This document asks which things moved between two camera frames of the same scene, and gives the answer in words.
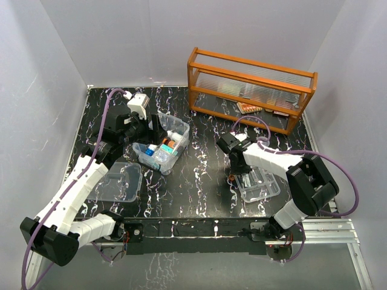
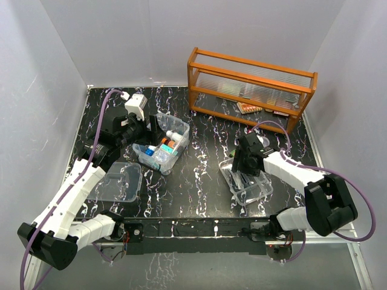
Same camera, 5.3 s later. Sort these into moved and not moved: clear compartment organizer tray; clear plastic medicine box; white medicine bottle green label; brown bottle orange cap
Moved: clear compartment organizer tray
Not moved: white medicine bottle green label; brown bottle orange cap; clear plastic medicine box
